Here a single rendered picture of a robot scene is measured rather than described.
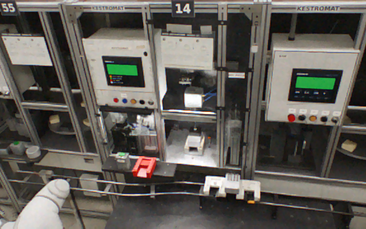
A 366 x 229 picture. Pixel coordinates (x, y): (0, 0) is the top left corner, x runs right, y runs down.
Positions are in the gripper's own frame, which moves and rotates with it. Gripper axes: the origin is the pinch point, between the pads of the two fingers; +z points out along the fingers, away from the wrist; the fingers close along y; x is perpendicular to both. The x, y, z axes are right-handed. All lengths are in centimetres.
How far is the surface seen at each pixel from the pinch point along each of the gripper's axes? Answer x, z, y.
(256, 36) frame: 107, -117, 111
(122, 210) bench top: -21, -62, 59
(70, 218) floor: -97, 17, 68
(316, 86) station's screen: 85, -153, 119
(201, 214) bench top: -14, -112, 84
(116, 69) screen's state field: 77, -44, 81
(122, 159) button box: 13, -52, 73
